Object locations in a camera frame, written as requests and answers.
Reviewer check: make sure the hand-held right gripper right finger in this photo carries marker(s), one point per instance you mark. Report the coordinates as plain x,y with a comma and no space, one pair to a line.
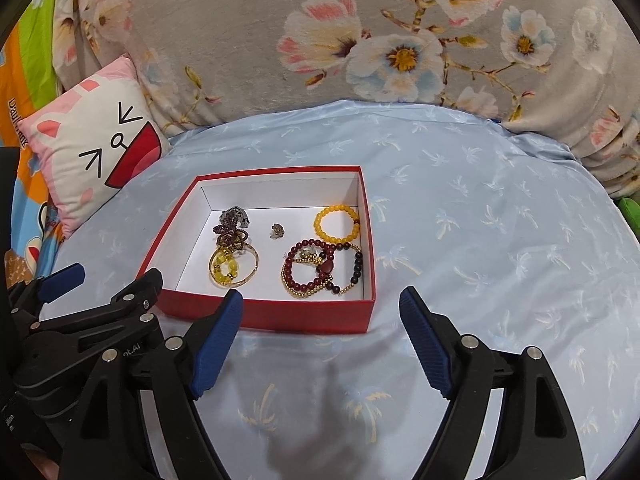
425,340

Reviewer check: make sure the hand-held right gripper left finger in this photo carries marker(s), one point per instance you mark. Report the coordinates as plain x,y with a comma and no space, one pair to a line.
220,345

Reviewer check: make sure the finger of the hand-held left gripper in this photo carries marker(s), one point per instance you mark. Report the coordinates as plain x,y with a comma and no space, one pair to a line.
145,287
62,277

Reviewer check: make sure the red cardboard box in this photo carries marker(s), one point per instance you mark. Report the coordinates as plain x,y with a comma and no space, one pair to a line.
300,317

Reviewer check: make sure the thin gold bangle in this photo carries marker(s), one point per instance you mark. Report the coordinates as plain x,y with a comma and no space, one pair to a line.
256,261

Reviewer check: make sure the small grey jewelry piece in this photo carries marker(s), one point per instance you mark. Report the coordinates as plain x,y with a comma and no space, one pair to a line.
276,230

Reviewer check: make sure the silver grey jewelry piece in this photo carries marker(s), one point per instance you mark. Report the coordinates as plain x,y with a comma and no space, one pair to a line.
241,216

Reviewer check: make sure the light blue bed sheet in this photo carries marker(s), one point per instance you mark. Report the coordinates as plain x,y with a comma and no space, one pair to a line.
475,260

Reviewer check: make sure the pink cat face pillow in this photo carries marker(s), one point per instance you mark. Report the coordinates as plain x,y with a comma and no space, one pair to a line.
85,145

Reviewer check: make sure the colourful cartoon cloth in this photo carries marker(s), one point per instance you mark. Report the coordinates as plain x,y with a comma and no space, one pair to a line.
25,110

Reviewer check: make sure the green object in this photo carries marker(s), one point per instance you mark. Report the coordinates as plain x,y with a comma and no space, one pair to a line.
631,210

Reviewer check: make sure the grey floral blanket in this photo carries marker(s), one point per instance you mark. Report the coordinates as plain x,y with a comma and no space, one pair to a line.
240,35

